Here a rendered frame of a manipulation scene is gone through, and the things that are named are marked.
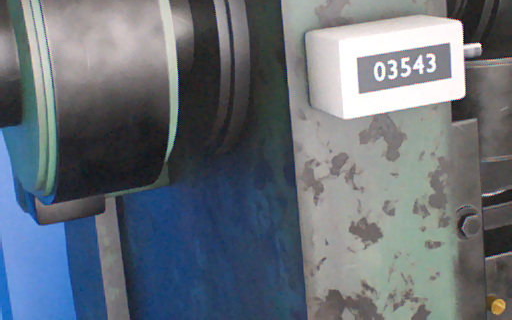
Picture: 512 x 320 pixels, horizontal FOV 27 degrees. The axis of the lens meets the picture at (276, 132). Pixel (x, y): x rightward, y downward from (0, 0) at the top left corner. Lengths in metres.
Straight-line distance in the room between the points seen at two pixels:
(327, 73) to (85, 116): 0.13
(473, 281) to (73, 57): 0.26
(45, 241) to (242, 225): 1.22
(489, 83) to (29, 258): 1.26
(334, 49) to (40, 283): 1.40
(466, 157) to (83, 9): 0.23
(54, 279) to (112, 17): 1.35
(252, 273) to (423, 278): 0.11
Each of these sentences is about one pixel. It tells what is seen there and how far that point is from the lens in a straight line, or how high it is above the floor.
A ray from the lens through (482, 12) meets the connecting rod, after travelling 0.67.
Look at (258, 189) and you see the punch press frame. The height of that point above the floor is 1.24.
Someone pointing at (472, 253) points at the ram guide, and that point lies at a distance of 0.64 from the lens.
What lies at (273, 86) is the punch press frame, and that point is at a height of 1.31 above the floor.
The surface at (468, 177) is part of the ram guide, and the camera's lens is 0.62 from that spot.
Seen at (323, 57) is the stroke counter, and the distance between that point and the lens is 0.53.
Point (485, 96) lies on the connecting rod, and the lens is 0.70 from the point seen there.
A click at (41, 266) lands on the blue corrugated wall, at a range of 1.86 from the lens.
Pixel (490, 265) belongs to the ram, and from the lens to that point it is 0.69.
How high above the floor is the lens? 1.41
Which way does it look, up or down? 13 degrees down
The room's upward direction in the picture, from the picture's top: 5 degrees counter-clockwise
